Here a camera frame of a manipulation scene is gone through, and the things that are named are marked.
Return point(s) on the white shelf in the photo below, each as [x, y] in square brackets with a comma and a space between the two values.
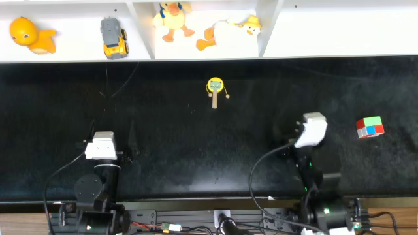
[326, 32]

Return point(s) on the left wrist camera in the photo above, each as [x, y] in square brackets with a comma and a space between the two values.
[102, 147]

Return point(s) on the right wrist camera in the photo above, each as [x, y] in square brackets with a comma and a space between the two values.
[313, 130]

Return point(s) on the grey and yellow toy truck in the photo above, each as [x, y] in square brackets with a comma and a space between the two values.
[114, 39]

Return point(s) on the mounting rail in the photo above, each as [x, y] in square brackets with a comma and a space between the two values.
[183, 217]

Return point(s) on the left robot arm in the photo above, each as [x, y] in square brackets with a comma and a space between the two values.
[98, 192]

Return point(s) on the yellow rattle drum toy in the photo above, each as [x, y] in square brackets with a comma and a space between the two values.
[215, 86]

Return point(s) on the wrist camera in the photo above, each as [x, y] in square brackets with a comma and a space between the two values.
[313, 130]
[102, 147]

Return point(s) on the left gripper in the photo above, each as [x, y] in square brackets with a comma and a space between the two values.
[123, 156]

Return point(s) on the many-coloured puzzle cube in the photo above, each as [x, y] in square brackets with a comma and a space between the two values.
[370, 127]

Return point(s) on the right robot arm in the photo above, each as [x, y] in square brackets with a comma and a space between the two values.
[307, 169]

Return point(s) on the white plush duck yellow hat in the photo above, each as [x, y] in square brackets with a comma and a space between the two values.
[228, 34]

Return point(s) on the yellow rubber duck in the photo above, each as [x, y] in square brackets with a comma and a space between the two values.
[27, 34]

